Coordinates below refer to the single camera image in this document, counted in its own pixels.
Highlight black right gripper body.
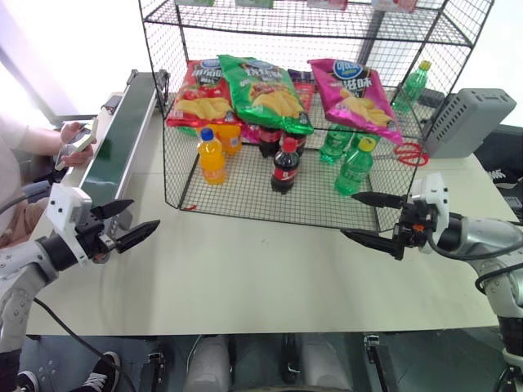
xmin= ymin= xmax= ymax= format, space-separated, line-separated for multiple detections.
xmin=392 ymin=201 xmax=436 ymax=261

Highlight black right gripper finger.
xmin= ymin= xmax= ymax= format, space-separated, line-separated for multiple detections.
xmin=351 ymin=191 xmax=409 ymax=210
xmin=340 ymin=229 xmax=400 ymax=261

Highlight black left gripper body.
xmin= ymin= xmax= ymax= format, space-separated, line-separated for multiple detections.
xmin=74 ymin=207 xmax=120 ymax=262

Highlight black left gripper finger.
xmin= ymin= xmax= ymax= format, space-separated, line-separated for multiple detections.
xmin=109 ymin=220 xmax=161 ymax=255
xmin=90 ymin=198 xmax=136 ymax=222

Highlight white smartphone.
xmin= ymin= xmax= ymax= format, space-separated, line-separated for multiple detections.
xmin=54 ymin=118 xmax=100 ymax=172

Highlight green conveyor belt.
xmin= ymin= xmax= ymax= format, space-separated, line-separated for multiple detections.
xmin=76 ymin=69 xmax=171 ymax=232

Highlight person's hand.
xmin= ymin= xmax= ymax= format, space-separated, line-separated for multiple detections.
xmin=59 ymin=121 xmax=98 ymax=168

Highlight green soda bottle yellow cap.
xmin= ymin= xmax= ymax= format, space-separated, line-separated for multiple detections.
xmin=333 ymin=136 xmax=378 ymax=198
xmin=391 ymin=60 xmax=434 ymax=113

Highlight red scissors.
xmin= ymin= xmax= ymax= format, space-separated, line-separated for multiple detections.
xmin=393 ymin=142 xmax=431 ymax=167

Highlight person's beige trouser leg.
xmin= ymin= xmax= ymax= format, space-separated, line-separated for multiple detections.
xmin=0 ymin=198 xmax=51 ymax=248

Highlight cola bottle red cap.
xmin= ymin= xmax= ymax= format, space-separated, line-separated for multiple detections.
xmin=270 ymin=136 xmax=302 ymax=194

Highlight magenta potato chips bag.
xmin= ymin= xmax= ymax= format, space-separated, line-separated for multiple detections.
xmin=306 ymin=58 xmax=406 ymax=146

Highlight orange soda bottle blue cap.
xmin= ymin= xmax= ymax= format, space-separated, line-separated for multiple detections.
xmin=197 ymin=127 xmax=227 ymax=187

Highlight black box with white print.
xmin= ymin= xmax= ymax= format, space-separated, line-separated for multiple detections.
xmin=472 ymin=123 xmax=523 ymax=225

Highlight grey vented plastic box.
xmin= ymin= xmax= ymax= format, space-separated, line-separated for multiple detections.
xmin=423 ymin=87 xmax=518 ymax=160

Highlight grey rounded robot leg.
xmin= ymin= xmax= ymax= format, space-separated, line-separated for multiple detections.
xmin=300 ymin=332 xmax=355 ymax=392
xmin=181 ymin=333 xmax=232 ymax=392

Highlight dark red snack bag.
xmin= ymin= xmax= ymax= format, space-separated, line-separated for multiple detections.
xmin=287 ymin=68 xmax=318 ymax=112

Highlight black and white sneaker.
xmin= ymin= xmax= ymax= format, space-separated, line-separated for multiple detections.
xmin=77 ymin=350 xmax=123 ymax=392
xmin=15 ymin=369 xmax=41 ymax=392

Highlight red potato chips bag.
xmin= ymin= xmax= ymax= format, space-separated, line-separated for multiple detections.
xmin=165 ymin=59 xmax=243 ymax=128

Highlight pink snack bag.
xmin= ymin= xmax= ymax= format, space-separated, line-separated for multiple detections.
xmin=239 ymin=121 xmax=262 ymax=145

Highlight green potato chips bag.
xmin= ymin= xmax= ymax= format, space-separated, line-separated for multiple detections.
xmin=216 ymin=54 xmax=315 ymax=136

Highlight pink snack pack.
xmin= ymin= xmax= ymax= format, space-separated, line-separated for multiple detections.
xmin=306 ymin=0 xmax=350 ymax=11
xmin=370 ymin=0 xmax=418 ymax=14

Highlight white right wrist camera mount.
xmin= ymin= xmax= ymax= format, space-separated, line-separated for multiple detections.
xmin=407 ymin=172 xmax=451 ymax=255

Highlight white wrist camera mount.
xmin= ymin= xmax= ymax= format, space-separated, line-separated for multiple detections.
xmin=407 ymin=172 xmax=451 ymax=255
xmin=45 ymin=183 xmax=93 ymax=267

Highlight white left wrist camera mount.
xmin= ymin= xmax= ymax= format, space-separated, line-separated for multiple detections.
xmin=45 ymin=183 xmax=93 ymax=267

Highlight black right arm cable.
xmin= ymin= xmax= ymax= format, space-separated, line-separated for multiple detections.
xmin=426 ymin=222 xmax=523 ymax=296

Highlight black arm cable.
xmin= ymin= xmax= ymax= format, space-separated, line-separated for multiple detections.
xmin=32 ymin=296 xmax=138 ymax=392
xmin=426 ymin=222 xmax=523 ymax=296

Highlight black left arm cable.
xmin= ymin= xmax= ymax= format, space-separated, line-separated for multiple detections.
xmin=32 ymin=296 xmax=138 ymax=392

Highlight black wire mesh rack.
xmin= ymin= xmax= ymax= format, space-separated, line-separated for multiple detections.
xmin=137 ymin=0 xmax=496 ymax=234

